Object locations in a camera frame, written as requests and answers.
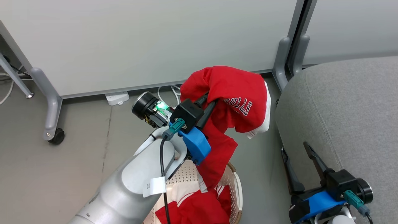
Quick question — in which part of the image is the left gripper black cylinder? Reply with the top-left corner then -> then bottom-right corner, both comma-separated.
132,91 -> 218,129

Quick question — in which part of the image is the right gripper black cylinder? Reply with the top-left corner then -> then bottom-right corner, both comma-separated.
281,142 -> 373,224

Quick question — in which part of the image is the red Bulls garment white hem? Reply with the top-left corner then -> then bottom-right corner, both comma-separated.
180,65 -> 272,190

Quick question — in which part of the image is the white woven laundry basket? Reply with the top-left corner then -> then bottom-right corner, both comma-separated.
143,160 -> 243,224

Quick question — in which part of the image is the red and white striped clothing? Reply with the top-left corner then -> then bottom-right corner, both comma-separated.
155,176 -> 232,224

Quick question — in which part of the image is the grey fabric sofa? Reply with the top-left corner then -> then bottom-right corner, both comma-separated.
275,56 -> 398,224

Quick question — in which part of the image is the white power strip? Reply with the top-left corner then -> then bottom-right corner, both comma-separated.
105,91 -> 130,106

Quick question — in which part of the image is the wide white partition panel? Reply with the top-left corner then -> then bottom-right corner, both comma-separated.
0,0 -> 299,97

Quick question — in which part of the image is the white paper label tag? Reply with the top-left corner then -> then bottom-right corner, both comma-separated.
143,176 -> 167,198

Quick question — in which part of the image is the black caster wheel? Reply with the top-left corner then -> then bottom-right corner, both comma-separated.
48,128 -> 66,145

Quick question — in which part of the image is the narrow white partition panel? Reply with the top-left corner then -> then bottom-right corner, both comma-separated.
303,0 -> 398,66

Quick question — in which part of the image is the grey metal table leg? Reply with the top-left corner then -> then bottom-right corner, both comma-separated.
0,53 -> 35,99

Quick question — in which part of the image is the white power cable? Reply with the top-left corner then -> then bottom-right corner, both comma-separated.
157,84 -> 182,106

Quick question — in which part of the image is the teal left camera connector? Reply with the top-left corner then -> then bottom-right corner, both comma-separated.
162,118 -> 186,141

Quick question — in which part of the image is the teal camera connector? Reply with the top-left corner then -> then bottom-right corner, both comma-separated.
162,118 -> 186,141
343,190 -> 370,215

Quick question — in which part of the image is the teal right camera connector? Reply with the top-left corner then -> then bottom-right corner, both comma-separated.
343,190 -> 370,215

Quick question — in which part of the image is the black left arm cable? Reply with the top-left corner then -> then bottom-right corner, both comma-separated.
160,137 -> 171,224

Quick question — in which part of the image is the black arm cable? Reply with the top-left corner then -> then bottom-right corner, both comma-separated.
160,137 -> 171,224
358,205 -> 373,224

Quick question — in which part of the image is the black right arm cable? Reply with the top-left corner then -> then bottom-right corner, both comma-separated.
358,205 -> 373,224

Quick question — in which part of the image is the grey partition post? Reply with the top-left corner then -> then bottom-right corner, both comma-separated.
288,0 -> 317,77
272,0 -> 307,93

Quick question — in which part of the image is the thin black floor cable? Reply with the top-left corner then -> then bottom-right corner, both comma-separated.
2,55 -> 31,79

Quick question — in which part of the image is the thin white floor cable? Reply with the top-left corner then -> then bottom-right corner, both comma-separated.
0,64 -> 33,105

